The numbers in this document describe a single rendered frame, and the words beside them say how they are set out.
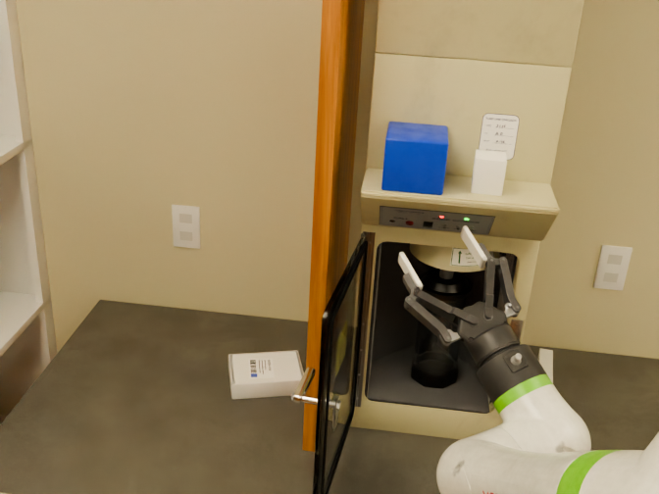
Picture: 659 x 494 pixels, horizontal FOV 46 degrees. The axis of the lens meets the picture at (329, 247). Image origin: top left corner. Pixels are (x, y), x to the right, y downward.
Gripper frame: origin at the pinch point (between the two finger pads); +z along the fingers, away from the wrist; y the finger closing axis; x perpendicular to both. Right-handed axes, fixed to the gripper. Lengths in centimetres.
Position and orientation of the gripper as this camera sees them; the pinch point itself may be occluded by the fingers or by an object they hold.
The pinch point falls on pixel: (436, 251)
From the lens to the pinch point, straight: 130.2
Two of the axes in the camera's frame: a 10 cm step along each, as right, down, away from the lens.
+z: -4.2, -7.9, 4.4
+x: -0.2, 4.9, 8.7
